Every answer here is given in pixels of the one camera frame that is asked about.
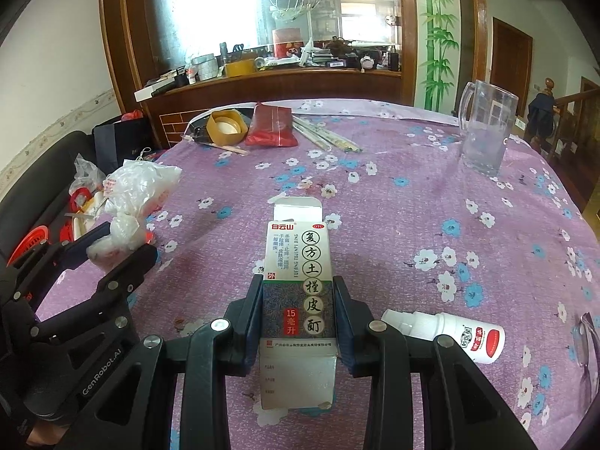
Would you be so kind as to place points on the black shopping bag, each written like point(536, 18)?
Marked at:
point(122, 138)

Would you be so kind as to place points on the dark hanging jacket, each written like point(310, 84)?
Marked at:
point(543, 112)

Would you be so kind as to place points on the dark framed eyeglasses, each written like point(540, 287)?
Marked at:
point(577, 333)

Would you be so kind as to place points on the white and dark medicine box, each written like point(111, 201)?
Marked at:
point(300, 290)

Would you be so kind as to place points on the red plastic bag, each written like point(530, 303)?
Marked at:
point(132, 116)

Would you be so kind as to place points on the black sofa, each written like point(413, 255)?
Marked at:
point(37, 183)

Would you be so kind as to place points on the brown wooden door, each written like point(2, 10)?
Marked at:
point(511, 61)

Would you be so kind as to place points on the wooden framed glass partition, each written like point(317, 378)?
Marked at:
point(211, 18)

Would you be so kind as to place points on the white round tin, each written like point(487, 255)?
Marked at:
point(205, 68)

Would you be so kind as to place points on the black bottle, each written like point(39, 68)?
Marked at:
point(224, 52)

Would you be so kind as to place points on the yellow box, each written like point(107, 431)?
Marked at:
point(240, 69)

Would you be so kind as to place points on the wooden stair railing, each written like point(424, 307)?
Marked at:
point(576, 122)

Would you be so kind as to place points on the purple floral tablecloth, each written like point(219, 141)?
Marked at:
point(422, 225)

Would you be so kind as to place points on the wrapped chopsticks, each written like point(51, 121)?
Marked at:
point(328, 133)
point(323, 139)

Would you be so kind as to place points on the red box with figure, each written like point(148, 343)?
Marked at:
point(287, 42)

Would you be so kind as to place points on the green bamboo wall decal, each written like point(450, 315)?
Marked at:
point(433, 33)

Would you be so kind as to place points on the black flat object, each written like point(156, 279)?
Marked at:
point(199, 131)

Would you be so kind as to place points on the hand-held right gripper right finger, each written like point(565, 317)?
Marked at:
point(342, 328)

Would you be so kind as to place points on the clear glass mug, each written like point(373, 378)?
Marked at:
point(487, 136)

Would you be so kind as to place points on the clear plastic bag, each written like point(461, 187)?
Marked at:
point(86, 171)

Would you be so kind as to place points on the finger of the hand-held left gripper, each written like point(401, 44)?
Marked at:
point(131, 269)
point(79, 248)

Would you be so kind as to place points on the white spray bottle red label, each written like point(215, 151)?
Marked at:
point(468, 337)

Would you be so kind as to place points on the red pouch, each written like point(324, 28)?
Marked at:
point(269, 126)

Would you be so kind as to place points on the yellow tape roll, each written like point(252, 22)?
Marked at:
point(215, 131)

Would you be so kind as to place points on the red plastic basket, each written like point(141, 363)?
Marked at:
point(33, 239)

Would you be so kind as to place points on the thin wooden stick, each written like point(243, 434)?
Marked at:
point(229, 149)

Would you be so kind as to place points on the white flat box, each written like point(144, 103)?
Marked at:
point(152, 93)

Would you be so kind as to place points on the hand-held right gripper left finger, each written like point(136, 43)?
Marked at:
point(255, 323)

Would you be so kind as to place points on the striped white plastic bag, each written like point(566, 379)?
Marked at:
point(136, 187)

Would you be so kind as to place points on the wooden cabinet with brick pattern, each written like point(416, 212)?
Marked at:
point(187, 117)

